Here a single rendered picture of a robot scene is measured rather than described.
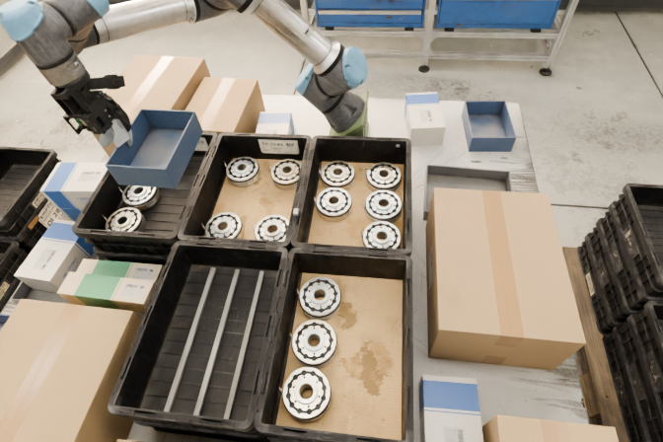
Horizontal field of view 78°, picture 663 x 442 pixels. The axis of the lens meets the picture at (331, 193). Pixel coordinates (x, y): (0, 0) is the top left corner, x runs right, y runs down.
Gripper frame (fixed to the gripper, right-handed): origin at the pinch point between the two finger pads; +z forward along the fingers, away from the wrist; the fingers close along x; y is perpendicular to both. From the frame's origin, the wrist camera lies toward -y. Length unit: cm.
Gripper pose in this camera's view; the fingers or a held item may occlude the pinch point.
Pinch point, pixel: (127, 140)
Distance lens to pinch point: 113.5
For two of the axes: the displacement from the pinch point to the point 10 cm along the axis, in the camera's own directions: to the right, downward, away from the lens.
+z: 1.7, 6.2, 7.6
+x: 9.7, 0.2, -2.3
